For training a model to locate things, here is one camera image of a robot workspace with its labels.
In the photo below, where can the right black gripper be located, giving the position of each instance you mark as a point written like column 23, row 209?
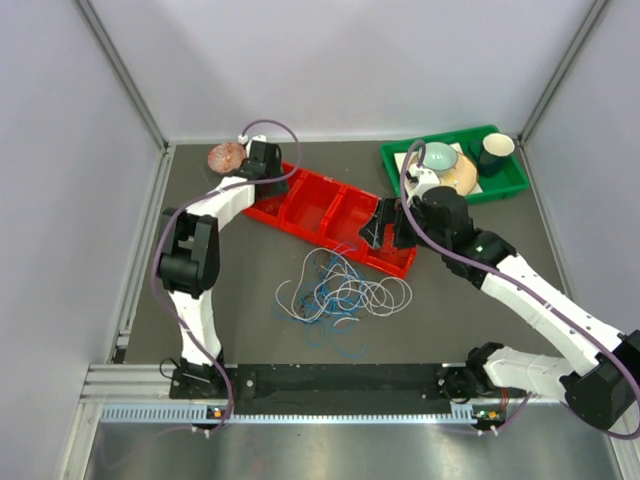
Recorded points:
column 389, row 212

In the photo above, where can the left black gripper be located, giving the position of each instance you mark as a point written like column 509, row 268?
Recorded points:
column 280, row 184

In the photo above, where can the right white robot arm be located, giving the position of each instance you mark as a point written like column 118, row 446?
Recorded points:
column 596, row 374

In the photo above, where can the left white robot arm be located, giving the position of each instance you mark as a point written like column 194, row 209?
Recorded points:
column 189, row 264

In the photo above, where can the pink patterned bowl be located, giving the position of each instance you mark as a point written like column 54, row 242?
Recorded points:
column 226, row 158

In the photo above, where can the red compartment bin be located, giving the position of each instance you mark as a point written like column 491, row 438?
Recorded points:
column 328, row 213

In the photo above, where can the light blue bowl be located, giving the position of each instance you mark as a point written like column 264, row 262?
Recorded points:
column 439, row 157

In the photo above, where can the tan ceramic plate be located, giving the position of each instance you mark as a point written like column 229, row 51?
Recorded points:
column 463, row 177

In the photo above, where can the dark green mug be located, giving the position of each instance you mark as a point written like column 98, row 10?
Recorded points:
column 491, row 153

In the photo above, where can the green plastic tray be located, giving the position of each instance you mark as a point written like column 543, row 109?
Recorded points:
column 508, row 182

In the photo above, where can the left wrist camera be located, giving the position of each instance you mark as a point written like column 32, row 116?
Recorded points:
column 245, row 139

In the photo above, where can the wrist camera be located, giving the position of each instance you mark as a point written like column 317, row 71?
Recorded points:
column 419, row 180
column 245, row 139

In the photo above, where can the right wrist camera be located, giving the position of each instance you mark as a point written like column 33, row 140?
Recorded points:
column 419, row 180

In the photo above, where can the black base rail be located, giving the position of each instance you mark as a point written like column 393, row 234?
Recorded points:
column 333, row 388

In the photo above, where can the slotted cable duct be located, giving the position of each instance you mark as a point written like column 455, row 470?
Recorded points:
column 210, row 415

